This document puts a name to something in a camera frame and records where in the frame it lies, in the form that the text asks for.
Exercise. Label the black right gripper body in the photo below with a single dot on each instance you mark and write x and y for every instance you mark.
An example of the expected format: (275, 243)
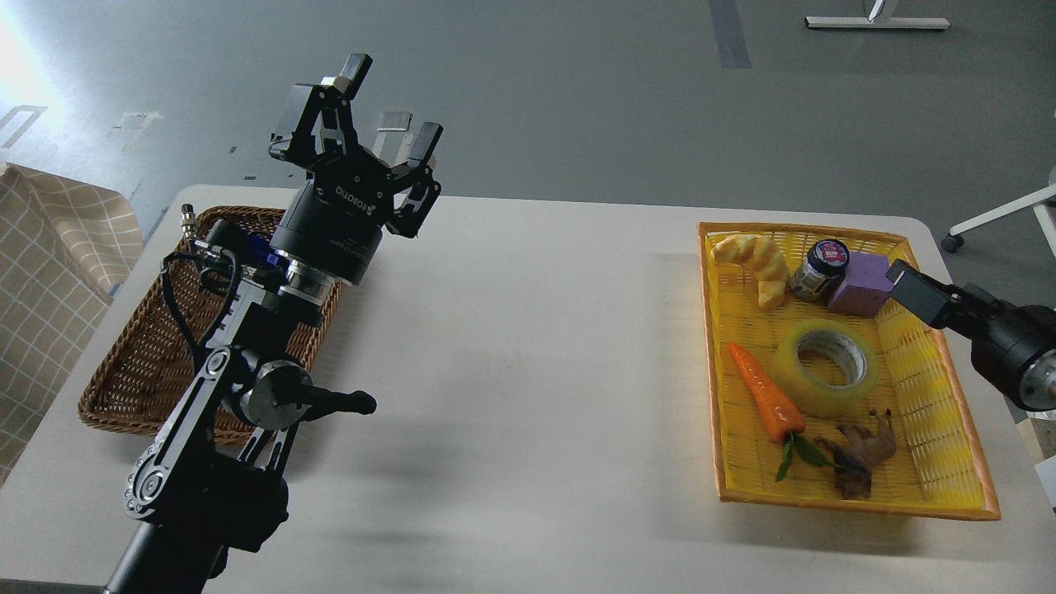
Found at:
(1012, 347)

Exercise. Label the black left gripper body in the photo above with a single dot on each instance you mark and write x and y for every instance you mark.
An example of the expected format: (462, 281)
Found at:
(334, 223)

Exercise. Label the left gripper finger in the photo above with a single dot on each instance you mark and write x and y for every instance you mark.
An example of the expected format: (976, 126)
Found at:
(415, 175)
(316, 132)

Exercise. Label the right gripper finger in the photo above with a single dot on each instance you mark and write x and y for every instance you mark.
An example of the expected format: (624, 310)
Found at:
(927, 299)

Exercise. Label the yellow tape roll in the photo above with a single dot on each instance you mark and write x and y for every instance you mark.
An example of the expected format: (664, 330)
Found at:
(825, 367)

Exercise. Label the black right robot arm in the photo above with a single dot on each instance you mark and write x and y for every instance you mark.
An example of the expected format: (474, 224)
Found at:
(1012, 347)

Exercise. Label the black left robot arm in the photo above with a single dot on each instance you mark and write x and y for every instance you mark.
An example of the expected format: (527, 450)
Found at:
(213, 478)

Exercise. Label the purple foam cube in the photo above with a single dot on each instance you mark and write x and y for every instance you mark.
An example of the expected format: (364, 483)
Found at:
(864, 289)

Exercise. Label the small dark jar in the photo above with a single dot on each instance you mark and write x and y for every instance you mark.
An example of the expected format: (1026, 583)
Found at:
(824, 263)

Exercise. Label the white chair base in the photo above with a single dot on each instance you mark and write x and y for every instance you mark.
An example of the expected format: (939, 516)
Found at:
(1014, 253)

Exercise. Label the yellow plastic basket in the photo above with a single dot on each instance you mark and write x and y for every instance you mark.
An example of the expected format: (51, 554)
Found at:
(939, 468)

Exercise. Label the toy croissant bread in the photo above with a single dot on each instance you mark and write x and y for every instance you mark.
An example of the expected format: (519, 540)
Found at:
(765, 261)

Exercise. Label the brown toy animal figure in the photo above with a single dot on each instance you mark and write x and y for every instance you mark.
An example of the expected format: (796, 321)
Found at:
(855, 461)

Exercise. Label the orange toy carrot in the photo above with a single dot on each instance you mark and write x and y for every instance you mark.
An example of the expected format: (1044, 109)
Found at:
(779, 415)

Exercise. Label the brown wicker basket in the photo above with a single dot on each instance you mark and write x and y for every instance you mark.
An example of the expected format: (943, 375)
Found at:
(142, 377)

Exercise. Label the beige checkered cloth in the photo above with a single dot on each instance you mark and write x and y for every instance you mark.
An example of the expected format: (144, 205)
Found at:
(65, 247)

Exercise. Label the white desk leg base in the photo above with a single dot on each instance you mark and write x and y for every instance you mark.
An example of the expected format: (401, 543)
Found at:
(878, 15)

